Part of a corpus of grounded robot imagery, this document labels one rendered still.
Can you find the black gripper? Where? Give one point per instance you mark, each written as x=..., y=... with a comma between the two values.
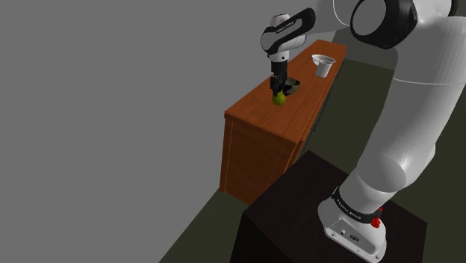
x=279, y=72

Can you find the green pear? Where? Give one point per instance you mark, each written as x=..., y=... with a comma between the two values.
x=279, y=99

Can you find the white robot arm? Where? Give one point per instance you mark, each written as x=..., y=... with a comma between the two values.
x=411, y=120

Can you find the dark bowl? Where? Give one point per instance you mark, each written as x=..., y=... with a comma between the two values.
x=292, y=86

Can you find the white cup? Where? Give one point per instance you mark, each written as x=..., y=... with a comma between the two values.
x=323, y=65

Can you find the brown wooden chest of drawers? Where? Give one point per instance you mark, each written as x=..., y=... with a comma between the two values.
x=265, y=116

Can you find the dark robot stand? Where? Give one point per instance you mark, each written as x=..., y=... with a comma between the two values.
x=291, y=218

